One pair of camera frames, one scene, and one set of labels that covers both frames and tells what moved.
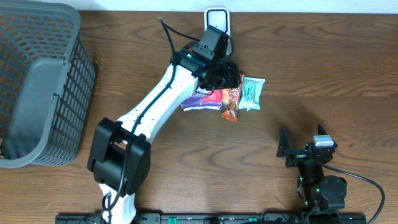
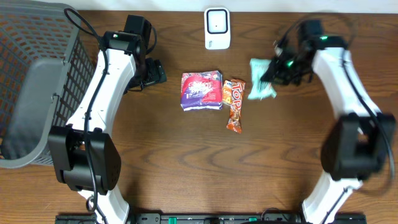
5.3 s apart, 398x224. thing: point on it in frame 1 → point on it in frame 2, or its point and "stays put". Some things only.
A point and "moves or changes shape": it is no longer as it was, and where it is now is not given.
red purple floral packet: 202,99 stays put
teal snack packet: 251,90 → 259,91
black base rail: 130,218 stays put
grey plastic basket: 47,81 stays put
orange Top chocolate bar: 230,102 moves or changes shape
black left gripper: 228,75 → 157,73
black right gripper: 300,156 → 275,71
